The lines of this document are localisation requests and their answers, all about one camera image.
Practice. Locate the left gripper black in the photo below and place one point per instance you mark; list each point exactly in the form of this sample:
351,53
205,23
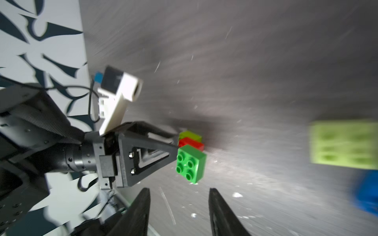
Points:
143,150

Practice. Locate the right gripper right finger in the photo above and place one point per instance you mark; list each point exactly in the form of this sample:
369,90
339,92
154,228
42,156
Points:
222,219

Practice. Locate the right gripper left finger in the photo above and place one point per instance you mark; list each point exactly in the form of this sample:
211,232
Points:
136,219

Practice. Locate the red lego brick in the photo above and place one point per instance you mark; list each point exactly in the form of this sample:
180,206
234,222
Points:
192,143

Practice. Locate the lime lego brick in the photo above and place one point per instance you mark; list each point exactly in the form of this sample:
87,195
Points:
191,135

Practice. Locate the green lego brick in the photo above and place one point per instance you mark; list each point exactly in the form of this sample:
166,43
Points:
191,163

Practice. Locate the blue lego brick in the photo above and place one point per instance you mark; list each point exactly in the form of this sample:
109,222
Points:
366,195

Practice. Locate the yellow-green lego brick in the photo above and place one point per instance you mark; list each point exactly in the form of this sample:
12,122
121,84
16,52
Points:
344,143

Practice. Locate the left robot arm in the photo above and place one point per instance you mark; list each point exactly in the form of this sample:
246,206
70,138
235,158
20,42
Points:
37,138

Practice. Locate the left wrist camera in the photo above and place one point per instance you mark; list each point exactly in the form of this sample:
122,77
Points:
118,89

